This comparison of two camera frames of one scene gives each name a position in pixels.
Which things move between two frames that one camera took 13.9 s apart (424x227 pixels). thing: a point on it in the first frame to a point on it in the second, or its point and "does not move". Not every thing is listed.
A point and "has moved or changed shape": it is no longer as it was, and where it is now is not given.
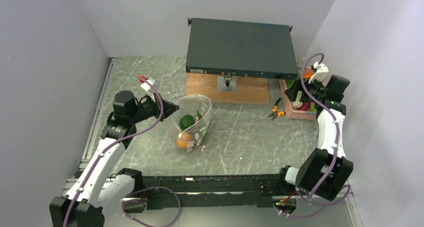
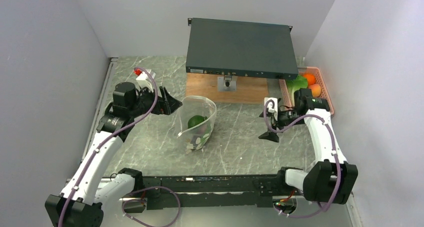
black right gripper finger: (292, 92) to (270, 136)
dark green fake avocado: (186, 121) to (195, 119)
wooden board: (249, 90) does not move
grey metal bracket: (227, 83) does not move
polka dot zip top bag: (190, 120) has moved or changed shape
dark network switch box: (224, 47) does not move
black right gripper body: (314, 90) to (286, 117)
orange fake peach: (181, 143) has moved or changed shape
